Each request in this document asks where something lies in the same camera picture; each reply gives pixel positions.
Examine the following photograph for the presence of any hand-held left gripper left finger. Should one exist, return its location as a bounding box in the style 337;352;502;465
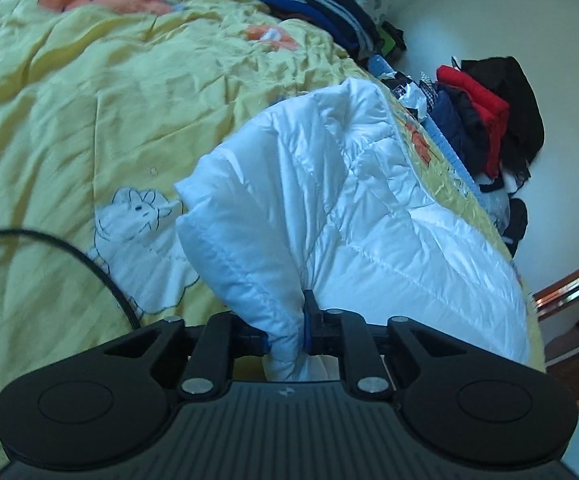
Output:
104;310;275;402

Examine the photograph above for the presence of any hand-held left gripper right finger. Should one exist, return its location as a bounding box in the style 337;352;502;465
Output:
301;289;486;397

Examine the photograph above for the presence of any white puffer jacket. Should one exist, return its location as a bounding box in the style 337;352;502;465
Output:
173;76;530;385

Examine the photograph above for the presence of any pile of dark striped clothes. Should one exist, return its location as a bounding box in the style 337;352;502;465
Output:
252;0;406;61

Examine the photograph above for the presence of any grey cloth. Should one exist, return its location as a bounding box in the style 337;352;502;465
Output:
479;180;529;257

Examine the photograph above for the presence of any light blue cloth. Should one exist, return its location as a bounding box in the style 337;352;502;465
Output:
367;55;481;197

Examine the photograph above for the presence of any navy blue garment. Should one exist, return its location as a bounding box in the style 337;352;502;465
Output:
427;82;495;181

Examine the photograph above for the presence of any crumpled silver white bag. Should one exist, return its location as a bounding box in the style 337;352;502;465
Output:
380;71;437;122

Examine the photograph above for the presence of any brown wooden furniture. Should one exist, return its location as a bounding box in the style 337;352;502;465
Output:
533;264;579;411

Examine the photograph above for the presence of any yellow printed blanket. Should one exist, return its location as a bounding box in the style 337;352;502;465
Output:
0;0;545;480

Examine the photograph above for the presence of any red garment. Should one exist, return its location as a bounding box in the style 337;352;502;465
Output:
436;64;511;180

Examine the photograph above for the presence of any black garment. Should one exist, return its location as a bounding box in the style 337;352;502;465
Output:
452;55;546;196

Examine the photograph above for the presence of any black cable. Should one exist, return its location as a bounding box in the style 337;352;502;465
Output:
0;230;142;330

